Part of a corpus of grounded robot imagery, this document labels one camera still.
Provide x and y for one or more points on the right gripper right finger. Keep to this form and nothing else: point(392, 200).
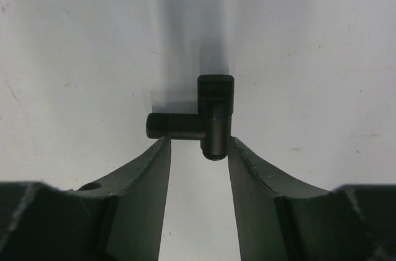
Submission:
point(279, 217)

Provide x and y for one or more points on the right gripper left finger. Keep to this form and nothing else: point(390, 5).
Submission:
point(117, 217)

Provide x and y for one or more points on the black T-shaped pipe fitting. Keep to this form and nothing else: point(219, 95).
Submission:
point(211, 125)

